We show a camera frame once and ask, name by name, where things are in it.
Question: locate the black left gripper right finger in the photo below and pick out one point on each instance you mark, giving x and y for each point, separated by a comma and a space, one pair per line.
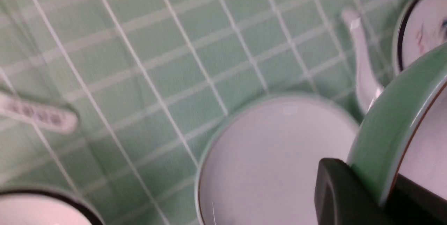
412, 204

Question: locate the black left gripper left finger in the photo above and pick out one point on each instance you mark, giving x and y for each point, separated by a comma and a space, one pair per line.
341, 199

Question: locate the pale green cup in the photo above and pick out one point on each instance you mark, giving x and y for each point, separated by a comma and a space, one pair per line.
391, 123

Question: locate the plain white spoon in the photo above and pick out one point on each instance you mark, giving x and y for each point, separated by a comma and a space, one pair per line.
368, 88

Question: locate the black rimmed cartoon plate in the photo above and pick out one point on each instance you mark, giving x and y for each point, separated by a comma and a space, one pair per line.
421, 27

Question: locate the pale green plate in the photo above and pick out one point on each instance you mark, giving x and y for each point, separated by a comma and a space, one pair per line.
260, 166

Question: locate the green checkered tablecloth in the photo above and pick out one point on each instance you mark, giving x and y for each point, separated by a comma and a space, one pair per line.
151, 80

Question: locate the black rimmed white bowl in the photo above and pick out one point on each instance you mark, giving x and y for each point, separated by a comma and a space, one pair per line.
44, 207

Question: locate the white spoon with printed handle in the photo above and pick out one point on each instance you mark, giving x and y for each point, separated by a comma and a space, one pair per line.
45, 116

